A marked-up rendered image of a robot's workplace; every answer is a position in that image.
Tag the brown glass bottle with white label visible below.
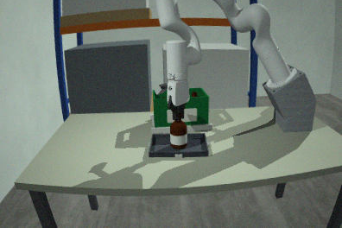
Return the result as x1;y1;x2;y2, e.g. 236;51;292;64
170;113;187;149

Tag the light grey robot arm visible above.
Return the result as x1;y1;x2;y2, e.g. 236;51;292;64
155;0;297;89

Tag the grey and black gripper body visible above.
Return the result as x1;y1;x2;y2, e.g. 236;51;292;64
167;79;190;106

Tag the green plastic crate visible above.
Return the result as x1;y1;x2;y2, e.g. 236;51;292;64
153;88;209;128

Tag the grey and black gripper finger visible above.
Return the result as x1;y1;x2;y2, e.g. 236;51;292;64
168;95;180;121
178;103;186;119

